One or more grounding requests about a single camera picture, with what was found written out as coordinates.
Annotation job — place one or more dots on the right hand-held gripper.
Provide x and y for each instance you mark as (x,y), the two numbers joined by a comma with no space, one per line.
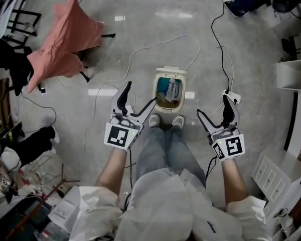
(232,145)

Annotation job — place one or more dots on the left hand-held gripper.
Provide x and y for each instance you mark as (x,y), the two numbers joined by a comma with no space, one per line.
(118,137)

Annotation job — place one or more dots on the beige pedal trash bin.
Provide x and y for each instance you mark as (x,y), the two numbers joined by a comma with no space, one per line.
(169,109)

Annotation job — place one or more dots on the person's left forearm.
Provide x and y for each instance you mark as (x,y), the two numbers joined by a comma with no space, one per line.
(111,172)

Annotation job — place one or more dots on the person's right forearm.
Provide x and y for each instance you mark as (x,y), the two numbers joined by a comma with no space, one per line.
(234,182)

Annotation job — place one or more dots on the teal plastic bag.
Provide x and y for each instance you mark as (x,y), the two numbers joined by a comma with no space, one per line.
(163,84)

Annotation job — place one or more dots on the person's left shoe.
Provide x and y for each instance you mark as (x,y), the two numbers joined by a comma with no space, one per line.
(154,120)

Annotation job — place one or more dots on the person's shoe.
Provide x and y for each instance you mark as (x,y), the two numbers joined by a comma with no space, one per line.
(154,120)
(178,121)

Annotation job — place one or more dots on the white power strip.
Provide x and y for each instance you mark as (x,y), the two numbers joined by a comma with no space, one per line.
(234,97)

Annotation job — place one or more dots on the person's right shoe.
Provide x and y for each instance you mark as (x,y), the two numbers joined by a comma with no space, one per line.
(178,121)

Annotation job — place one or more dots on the white crumpled packet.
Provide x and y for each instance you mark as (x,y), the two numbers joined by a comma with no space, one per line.
(173,90)

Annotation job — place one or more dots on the black chair base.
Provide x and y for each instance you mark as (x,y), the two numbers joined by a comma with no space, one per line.
(85,76)

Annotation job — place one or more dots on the person's blue jeans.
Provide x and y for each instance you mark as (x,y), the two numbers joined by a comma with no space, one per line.
(165,154)

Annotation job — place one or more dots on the white drawer cabinet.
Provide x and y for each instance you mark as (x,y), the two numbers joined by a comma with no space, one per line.
(271,178)

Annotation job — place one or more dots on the white side table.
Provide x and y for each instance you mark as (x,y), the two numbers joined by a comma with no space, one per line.
(293,74)

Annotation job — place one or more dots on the pink cloth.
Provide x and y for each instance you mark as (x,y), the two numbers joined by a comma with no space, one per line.
(67,39)

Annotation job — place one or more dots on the wooden coat rack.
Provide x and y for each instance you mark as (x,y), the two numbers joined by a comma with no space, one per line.
(62,174)

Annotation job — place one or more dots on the person's white shirt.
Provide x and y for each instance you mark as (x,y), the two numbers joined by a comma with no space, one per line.
(160,210)

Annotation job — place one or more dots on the white paper sheet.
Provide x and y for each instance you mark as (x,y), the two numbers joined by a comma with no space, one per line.
(65,210)

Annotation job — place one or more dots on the black garment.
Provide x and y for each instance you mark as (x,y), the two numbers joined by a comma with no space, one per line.
(17,66)

